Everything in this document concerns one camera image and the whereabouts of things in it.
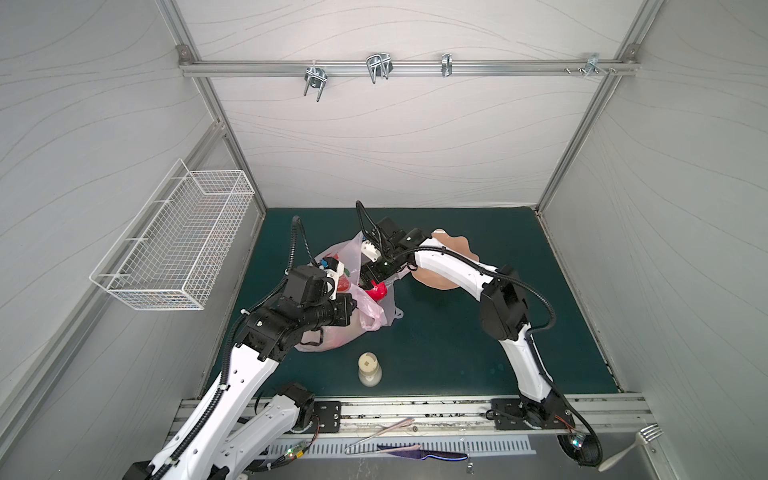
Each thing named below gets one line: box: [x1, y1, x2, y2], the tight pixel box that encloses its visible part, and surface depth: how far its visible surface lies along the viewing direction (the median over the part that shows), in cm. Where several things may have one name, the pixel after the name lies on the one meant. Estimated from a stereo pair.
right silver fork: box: [598, 423, 664, 472], surface depth 72 cm
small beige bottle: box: [358, 352, 383, 387], surface depth 75 cm
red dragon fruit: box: [364, 279, 388, 302], surface depth 85 cm
